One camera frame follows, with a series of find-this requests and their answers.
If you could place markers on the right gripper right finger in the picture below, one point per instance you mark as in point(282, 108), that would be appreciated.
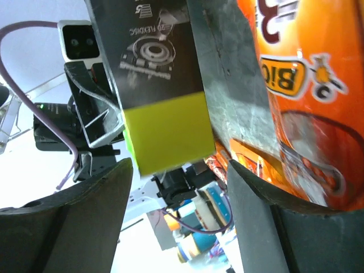
point(279, 232)

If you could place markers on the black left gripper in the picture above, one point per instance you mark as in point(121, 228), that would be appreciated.
point(91, 119)

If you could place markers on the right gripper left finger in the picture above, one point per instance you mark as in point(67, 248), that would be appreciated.
point(74, 230)

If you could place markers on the black green razor box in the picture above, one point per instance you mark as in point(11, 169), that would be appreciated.
point(149, 54)

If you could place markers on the orange razor pack middle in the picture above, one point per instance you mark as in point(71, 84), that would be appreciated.
point(265, 166)

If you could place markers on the orange razor pack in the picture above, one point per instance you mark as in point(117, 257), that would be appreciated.
point(310, 54)
point(265, 166)

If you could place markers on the orange razor pack upper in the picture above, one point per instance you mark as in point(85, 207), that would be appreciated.
point(310, 54)

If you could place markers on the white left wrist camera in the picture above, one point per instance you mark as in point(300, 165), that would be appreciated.
point(78, 41)

